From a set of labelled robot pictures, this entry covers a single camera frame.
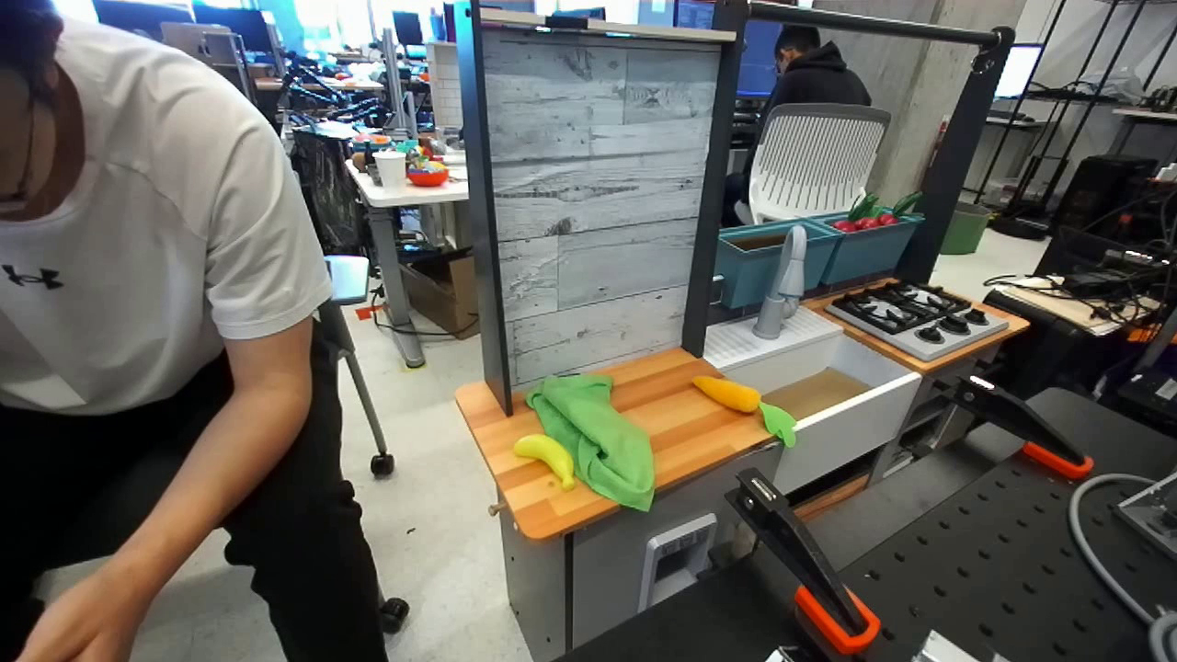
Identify white office desk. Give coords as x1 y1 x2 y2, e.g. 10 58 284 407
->
343 150 474 371

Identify teal plastic bin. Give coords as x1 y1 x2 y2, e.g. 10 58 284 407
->
821 208 932 289
715 218 851 317

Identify white toy sink basin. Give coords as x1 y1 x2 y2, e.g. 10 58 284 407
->
703 309 927 496

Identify green cloth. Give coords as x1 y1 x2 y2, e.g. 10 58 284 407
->
524 371 664 516

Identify grey cable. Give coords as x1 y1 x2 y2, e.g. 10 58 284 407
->
1068 469 1177 644

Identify person in white t-shirt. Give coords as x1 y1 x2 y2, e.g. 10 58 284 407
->
0 0 416 662

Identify person in black hoodie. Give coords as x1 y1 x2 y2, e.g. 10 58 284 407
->
764 20 875 112

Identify grey toy faucet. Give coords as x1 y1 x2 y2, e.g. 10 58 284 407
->
750 221 812 343

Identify black chair leg with caster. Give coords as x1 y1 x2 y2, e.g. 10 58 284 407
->
322 298 401 483

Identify grey wood back panel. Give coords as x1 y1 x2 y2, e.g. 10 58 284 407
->
479 20 730 396

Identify black clamp orange handle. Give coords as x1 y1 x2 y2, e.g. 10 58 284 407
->
724 469 888 662
952 371 1100 484

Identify bare hand of person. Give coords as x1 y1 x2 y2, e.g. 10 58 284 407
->
15 585 143 662

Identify black frame crossbar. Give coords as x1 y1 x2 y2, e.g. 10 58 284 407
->
748 0 1016 53

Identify black frame post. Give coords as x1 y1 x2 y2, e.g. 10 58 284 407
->
453 0 518 419
682 0 750 362
897 24 1019 286

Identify wooden stove counter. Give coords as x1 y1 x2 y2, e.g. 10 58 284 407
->
801 272 1034 378

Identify white cup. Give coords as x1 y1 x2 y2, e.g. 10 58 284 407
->
373 143 411 196

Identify toy stove top burners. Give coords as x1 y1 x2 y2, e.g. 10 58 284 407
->
828 276 1007 363

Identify black metal shelving rack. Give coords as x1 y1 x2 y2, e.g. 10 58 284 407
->
980 0 1177 238

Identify white dish drainer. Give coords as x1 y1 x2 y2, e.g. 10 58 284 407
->
748 104 893 229

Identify red bowl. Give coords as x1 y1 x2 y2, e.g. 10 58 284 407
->
405 158 457 192

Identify cardboard box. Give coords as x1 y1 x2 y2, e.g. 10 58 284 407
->
401 246 486 343

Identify orange toy vegetable green leaf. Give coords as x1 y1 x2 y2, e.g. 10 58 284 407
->
689 371 801 452

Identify grey toy kitchen cabinet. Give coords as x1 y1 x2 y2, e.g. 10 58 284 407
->
492 439 786 662

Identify green waste bin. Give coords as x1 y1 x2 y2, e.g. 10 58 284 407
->
937 197 995 256

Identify bare forearm of person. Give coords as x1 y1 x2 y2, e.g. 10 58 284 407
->
65 363 316 617

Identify yellow toy banana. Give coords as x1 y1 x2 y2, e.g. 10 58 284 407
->
510 429 582 488

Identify wooden butcher block counter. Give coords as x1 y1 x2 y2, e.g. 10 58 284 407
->
453 346 786 543

